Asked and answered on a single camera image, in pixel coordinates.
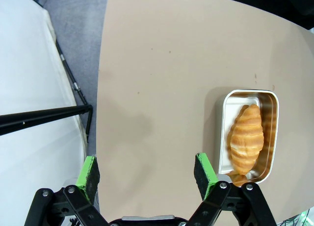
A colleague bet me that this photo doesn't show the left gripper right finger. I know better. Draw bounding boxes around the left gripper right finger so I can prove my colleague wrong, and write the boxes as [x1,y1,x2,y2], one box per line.
[187,152,278,226]

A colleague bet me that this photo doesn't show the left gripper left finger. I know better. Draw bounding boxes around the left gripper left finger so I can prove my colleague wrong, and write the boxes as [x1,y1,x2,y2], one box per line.
[24,155,109,226]

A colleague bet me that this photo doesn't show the rectangular steel container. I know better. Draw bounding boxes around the rectangular steel container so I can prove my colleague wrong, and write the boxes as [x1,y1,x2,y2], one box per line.
[215,89,280,185]

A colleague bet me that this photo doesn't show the golden croissant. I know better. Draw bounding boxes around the golden croissant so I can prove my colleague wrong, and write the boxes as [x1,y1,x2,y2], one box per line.
[230,103,265,176]

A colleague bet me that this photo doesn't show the black tripod stand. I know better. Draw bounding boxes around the black tripod stand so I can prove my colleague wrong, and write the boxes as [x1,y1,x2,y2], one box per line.
[0,38,93,144]

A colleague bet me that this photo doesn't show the white side panel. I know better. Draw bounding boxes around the white side panel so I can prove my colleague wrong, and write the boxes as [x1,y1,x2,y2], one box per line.
[0,0,88,226]

